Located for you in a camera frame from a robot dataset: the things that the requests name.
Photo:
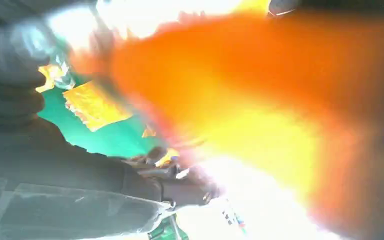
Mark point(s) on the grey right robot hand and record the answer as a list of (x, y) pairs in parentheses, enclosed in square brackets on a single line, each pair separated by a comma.
[(62, 172)]

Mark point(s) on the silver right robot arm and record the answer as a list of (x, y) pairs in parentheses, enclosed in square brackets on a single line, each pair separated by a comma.
[(6, 66)]

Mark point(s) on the green table mat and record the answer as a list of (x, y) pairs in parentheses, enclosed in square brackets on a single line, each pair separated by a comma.
[(112, 137)]

